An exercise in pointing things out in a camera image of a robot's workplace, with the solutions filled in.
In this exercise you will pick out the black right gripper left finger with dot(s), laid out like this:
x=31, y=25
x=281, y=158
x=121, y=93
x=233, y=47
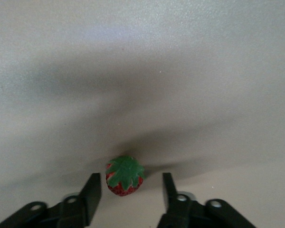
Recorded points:
x=90, y=197

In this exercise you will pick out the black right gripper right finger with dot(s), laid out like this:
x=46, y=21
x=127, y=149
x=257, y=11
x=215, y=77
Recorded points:
x=173, y=204

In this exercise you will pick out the round strawberry with large calyx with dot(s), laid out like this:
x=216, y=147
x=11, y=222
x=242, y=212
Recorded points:
x=126, y=173

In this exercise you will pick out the large table cover mat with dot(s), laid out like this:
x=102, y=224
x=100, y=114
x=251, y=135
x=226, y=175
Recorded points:
x=142, y=47

